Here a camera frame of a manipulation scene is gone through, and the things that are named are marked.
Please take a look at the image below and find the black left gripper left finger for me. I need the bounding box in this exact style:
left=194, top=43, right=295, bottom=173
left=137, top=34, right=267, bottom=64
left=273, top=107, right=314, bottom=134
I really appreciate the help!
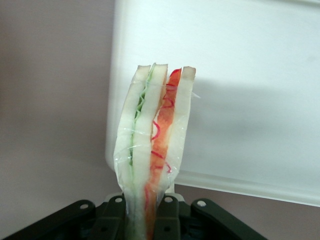
left=0, top=194, right=130, bottom=240

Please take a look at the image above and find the cream rectangular tray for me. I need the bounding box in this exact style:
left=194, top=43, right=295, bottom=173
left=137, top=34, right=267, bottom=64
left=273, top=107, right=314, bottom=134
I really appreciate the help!
left=104, top=0, right=320, bottom=208

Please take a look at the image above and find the plastic sandwich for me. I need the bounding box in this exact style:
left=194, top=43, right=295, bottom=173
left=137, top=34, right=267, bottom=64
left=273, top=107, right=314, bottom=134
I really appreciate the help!
left=113, top=62, right=202, bottom=240

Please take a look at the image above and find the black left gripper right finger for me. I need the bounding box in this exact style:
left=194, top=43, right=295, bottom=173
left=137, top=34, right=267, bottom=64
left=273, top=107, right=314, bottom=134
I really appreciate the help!
left=154, top=194, right=270, bottom=240

